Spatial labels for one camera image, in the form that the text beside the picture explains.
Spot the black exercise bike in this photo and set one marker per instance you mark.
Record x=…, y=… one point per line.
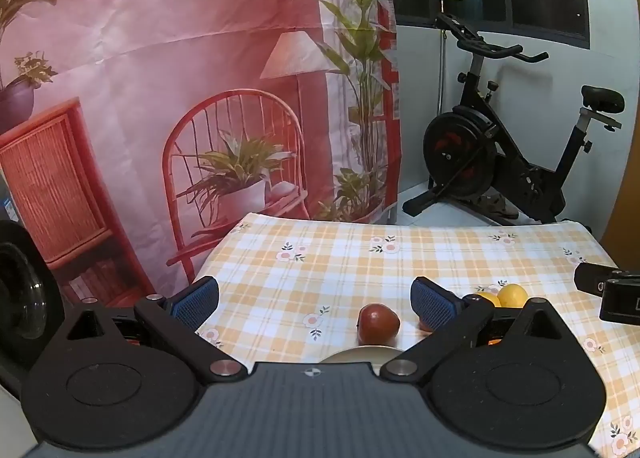
x=470, y=147

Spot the checked floral tablecloth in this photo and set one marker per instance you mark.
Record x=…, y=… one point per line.
x=325, y=278

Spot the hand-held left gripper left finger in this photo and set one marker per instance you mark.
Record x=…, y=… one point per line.
x=195, y=302

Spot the red apple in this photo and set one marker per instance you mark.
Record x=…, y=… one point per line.
x=379, y=324

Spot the white plate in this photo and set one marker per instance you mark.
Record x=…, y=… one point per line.
x=360, y=353

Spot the wooden door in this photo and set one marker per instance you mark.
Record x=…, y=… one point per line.
x=625, y=208

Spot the printed pink wall tapestry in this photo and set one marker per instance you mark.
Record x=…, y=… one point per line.
x=150, y=62

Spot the yellow lemon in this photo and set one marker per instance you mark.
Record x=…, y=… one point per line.
x=512, y=295
x=487, y=299

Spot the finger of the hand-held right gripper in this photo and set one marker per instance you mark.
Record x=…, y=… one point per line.
x=592, y=279

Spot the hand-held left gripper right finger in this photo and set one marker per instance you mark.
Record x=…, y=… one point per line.
x=432, y=305

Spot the brown sandal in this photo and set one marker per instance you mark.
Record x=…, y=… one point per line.
x=497, y=208

